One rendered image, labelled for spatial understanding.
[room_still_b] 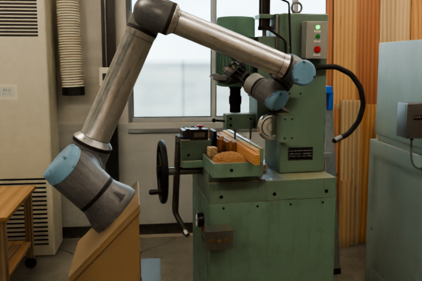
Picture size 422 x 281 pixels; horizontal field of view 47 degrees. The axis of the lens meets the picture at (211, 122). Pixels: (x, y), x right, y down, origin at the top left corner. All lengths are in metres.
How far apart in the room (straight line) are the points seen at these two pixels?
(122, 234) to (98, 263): 0.12
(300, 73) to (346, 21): 2.01
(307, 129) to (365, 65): 1.59
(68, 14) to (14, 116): 0.76
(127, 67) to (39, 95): 1.64
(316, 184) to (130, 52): 1.00
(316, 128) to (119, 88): 0.95
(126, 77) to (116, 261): 0.64
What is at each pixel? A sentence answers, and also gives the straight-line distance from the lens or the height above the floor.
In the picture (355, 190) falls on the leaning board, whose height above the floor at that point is 0.40.
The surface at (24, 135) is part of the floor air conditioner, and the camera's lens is 3.41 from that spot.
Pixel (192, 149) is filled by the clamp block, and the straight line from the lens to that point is 2.17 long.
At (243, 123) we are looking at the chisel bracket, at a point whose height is 1.03.
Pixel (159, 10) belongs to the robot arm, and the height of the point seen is 1.47.
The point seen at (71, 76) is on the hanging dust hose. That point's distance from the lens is 3.42.
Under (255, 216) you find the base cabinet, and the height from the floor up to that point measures 0.65.
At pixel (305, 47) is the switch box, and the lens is 2.17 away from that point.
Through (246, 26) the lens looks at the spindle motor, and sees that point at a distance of 2.17.
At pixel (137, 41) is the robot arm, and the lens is 1.77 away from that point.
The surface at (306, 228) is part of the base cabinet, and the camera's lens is 2.24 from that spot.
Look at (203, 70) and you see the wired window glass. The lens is 3.66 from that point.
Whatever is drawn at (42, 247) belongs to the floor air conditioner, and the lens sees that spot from 3.58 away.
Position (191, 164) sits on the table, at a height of 0.86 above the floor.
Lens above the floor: 1.30
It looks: 7 degrees down
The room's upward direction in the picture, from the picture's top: straight up
